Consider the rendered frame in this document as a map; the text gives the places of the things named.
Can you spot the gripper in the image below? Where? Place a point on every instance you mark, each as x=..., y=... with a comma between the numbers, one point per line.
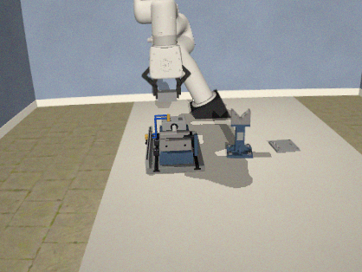
x=166, y=63

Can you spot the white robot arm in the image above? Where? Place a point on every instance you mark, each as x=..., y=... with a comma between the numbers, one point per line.
x=167, y=24

